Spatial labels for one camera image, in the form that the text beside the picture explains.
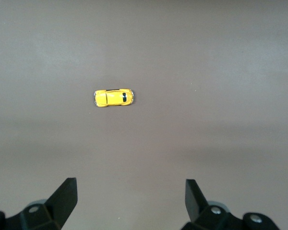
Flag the yellow beetle toy car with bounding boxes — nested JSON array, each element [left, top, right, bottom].
[[93, 88, 135, 108]]

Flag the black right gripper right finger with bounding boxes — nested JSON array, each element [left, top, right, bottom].
[[181, 179, 282, 230]]

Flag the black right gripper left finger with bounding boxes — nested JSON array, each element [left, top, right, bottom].
[[0, 177, 78, 230]]

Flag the brown table cover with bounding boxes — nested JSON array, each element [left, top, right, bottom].
[[0, 0, 288, 230]]

